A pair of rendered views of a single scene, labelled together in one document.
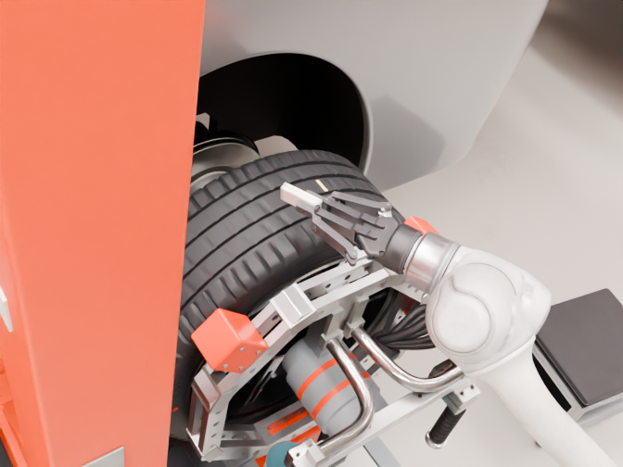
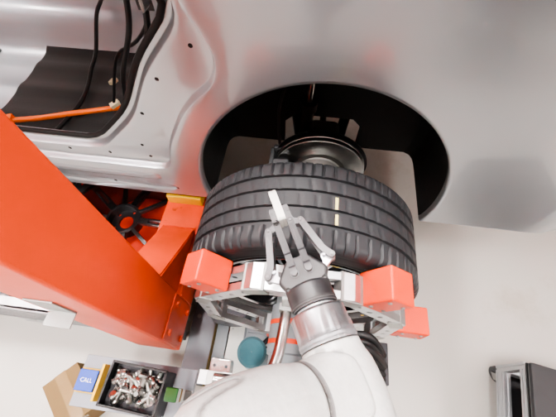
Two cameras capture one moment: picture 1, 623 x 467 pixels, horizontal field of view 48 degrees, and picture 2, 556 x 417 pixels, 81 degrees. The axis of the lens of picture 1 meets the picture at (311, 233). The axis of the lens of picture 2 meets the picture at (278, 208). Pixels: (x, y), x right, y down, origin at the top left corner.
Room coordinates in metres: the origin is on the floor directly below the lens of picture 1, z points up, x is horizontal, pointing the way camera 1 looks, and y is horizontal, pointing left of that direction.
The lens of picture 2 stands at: (0.64, -0.22, 1.81)
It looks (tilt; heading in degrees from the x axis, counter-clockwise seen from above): 60 degrees down; 53
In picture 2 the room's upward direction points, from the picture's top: straight up
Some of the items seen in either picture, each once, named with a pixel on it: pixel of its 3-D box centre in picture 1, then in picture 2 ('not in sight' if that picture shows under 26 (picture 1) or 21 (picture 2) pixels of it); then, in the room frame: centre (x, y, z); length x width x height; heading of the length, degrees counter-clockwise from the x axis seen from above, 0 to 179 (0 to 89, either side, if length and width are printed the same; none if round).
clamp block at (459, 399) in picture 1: (452, 384); not in sight; (0.79, -0.34, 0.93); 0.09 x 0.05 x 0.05; 46
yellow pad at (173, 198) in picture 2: not in sight; (189, 186); (0.79, 0.59, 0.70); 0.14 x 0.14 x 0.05; 46
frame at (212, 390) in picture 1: (315, 361); (296, 309); (0.81, -0.08, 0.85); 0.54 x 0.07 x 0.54; 136
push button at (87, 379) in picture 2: not in sight; (87, 380); (0.11, 0.24, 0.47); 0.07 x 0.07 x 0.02; 46
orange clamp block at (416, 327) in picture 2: not in sight; (408, 322); (1.04, -0.29, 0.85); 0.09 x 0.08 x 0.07; 136
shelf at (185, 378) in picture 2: not in sight; (136, 387); (0.24, 0.12, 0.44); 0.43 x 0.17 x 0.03; 136
